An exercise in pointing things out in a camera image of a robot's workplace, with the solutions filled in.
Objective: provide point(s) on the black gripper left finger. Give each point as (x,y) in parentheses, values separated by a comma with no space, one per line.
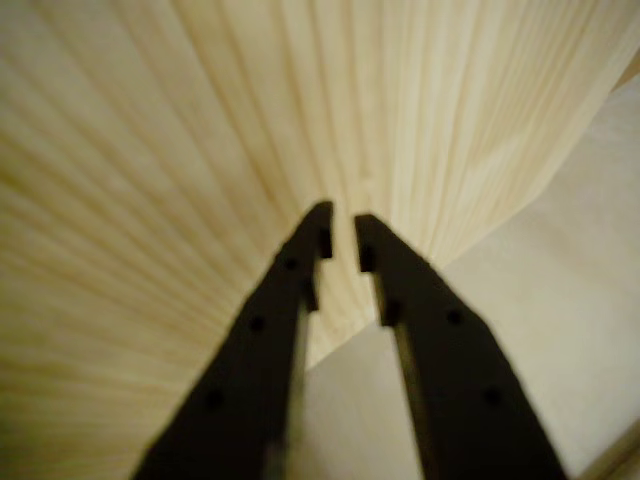
(250,360)

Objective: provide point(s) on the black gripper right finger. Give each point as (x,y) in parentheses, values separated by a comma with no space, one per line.
(450,375)

